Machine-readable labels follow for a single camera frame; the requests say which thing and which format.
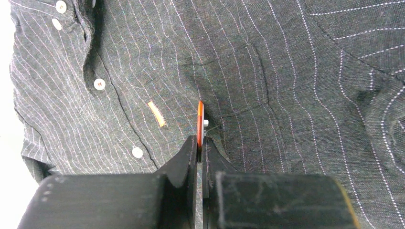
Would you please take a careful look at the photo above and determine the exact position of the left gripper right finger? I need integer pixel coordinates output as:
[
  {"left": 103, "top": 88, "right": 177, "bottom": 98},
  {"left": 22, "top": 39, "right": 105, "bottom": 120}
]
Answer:
[{"left": 201, "top": 138, "right": 360, "bottom": 229}]

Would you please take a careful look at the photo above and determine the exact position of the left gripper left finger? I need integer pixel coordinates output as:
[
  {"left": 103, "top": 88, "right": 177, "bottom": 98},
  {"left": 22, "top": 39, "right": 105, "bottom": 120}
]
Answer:
[{"left": 19, "top": 135, "right": 198, "bottom": 229}]

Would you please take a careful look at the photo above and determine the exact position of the orange round brooch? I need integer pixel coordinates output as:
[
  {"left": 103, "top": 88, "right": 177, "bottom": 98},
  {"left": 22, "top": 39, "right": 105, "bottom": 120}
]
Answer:
[{"left": 196, "top": 101, "right": 209, "bottom": 149}]

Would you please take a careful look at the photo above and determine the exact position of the black pinstriped shirt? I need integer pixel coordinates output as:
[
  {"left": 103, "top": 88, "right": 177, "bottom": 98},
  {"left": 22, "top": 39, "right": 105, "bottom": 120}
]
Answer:
[{"left": 10, "top": 0, "right": 405, "bottom": 229}]

